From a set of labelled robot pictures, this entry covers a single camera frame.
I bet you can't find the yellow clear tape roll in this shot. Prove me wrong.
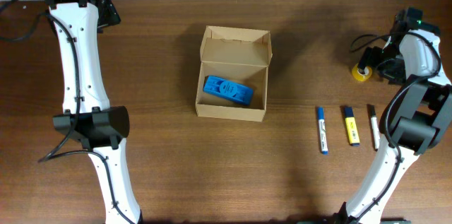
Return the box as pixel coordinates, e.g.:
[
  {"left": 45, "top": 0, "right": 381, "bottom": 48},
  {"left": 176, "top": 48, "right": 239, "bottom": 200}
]
[{"left": 351, "top": 64, "right": 373, "bottom": 82}]

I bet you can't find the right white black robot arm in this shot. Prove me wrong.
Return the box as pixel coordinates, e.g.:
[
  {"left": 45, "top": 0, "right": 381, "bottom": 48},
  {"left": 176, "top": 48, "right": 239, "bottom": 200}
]
[{"left": 333, "top": 7, "right": 451, "bottom": 223}]

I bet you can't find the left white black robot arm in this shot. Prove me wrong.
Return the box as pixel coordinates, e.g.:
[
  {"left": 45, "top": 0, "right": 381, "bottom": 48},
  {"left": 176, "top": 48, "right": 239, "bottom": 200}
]
[{"left": 42, "top": 0, "right": 143, "bottom": 223}]

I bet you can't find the brown cardboard box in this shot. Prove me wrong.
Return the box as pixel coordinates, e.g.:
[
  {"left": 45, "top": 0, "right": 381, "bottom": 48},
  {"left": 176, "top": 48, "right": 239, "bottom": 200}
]
[{"left": 195, "top": 25, "right": 273, "bottom": 122}]

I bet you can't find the blue plastic holder case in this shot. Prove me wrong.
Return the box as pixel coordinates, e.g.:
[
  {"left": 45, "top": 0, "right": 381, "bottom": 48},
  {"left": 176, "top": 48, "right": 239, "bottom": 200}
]
[{"left": 203, "top": 76, "right": 254, "bottom": 106}]

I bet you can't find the blue cap whiteboard marker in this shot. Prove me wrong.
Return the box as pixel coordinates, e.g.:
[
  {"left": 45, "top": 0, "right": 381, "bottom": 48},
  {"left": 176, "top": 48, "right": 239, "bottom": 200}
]
[{"left": 316, "top": 107, "right": 328, "bottom": 155}]

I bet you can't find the black cap whiteboard marker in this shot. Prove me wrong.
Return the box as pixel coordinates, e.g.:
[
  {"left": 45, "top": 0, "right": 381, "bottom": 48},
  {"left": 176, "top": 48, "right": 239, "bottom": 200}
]
[{"left": 368, "top": 105, "right": 381, "bottom": 151}]

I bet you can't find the yellow highlighter dark cap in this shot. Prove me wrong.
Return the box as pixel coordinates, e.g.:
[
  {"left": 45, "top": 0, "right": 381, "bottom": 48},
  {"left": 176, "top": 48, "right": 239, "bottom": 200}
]
[{"left": 344, "top": 106, "right": 360, "bottom": 146}]

